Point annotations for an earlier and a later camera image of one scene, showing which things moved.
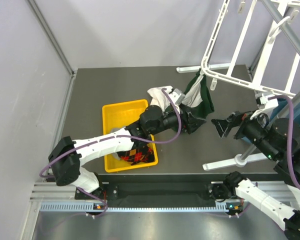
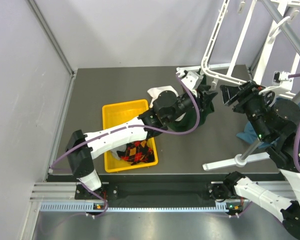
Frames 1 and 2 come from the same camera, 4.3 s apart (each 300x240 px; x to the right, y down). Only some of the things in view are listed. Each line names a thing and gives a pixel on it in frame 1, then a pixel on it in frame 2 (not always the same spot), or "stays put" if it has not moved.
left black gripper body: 186,125 -> 202,96
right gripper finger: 221,125 -> 229,91
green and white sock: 198,97 stays put
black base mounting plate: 149,191 stays put
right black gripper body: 238,117 -> 252,103
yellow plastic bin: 119,115 stays put
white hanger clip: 213,84 stays put
